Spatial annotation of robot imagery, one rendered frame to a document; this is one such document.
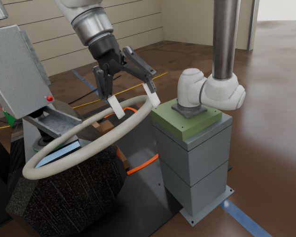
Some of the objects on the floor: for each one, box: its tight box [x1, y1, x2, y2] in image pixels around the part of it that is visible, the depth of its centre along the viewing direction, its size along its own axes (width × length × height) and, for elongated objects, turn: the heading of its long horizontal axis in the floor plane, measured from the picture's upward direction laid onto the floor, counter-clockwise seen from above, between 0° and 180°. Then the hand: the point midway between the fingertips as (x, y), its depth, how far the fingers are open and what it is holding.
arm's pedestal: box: [152, 112, 235, 227], centre depth 153 cm, size 50×50×80 cm
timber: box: [116, 146, 129, 169], centre depth 214 cm, size 30×12×12 cm, turn 44°
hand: (136, 107), depth 54 cm, fingers open, 13 cm apart
